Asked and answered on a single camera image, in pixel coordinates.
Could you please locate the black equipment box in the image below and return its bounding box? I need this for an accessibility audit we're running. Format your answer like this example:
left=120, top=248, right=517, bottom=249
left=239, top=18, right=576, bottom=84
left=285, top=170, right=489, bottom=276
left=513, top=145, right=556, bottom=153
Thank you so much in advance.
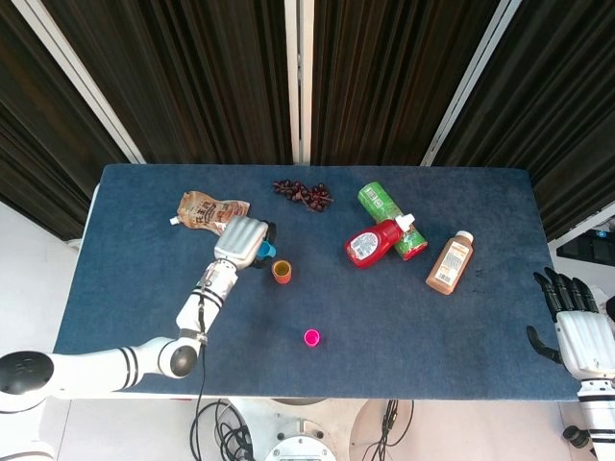
left=555, top=229, right=615, bottom=266

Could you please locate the brown drink bottle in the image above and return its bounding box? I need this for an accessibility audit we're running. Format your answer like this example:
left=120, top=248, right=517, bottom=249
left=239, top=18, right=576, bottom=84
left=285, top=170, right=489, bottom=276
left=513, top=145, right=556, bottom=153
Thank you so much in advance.
left=425, top=230, right=475, bottom=296

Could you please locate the white slanted frame post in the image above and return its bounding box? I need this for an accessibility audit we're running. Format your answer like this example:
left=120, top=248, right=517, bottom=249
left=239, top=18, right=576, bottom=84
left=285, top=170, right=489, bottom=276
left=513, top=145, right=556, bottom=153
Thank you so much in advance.
left=12, top=0, right=146, bottom=165
left=420, top=0, right=523, bottom=168

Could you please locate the blue felt table mat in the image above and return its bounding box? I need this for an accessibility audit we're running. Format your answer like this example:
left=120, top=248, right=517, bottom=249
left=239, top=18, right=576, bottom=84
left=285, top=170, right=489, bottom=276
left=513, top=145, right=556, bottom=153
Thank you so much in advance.
left=50, top=163, right=590, bottom=402

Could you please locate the green cylindrical can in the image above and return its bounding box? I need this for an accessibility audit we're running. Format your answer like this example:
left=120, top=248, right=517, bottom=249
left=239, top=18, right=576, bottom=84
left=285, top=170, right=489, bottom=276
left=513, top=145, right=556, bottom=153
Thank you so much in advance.
left=357, top=181, right=429, bottom=262

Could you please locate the brown spout pouch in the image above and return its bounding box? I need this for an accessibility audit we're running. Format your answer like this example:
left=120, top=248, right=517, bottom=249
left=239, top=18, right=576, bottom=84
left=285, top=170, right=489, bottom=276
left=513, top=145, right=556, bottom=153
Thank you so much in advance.
left=168, top=190, right=252, bottom=236

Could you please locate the white shoe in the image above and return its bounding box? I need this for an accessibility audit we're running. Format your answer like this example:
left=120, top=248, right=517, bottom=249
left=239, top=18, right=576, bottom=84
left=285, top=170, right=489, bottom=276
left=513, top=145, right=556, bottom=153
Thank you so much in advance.
left=591, top=284, right=614, bottom=316

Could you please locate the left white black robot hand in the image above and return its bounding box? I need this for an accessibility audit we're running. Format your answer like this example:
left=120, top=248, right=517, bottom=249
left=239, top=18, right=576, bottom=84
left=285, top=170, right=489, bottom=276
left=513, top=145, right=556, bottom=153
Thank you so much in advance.
left=213, top=215, right=279, bottom=271

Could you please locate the black cable bundle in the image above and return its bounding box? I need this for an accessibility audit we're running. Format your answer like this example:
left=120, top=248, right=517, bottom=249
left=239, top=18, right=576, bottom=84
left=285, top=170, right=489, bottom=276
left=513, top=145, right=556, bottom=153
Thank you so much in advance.
left=190, top=400, right=256, bottom=461
left=362, top=399, right=414, bottom=461

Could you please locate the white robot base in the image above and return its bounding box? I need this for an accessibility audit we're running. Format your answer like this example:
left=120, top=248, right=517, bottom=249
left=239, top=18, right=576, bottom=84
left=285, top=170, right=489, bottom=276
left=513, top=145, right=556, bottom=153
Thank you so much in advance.
left=225, top=398, right=366, bottom=461

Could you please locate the white vertical frame post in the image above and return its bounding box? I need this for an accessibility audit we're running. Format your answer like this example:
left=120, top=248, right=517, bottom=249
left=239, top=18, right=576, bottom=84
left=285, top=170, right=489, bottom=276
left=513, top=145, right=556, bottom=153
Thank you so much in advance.
left=283, top=0, right=314, bottom=165

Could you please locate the red ketchup bottle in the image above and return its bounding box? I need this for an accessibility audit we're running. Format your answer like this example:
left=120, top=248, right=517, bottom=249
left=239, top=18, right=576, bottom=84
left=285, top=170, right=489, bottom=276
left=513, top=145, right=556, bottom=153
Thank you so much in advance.
left=344, top=212, right=416, bottom=270

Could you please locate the dark red grape bunch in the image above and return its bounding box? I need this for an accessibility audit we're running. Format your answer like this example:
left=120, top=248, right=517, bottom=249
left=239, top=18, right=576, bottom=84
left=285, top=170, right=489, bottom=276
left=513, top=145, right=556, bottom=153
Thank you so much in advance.
left=272, top=180, right=333, bottom=214

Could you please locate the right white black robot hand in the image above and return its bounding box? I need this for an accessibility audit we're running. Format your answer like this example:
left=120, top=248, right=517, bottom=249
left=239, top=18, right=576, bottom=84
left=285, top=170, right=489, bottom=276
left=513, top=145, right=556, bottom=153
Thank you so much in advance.
left=526, top=266, right=615, bottom=381

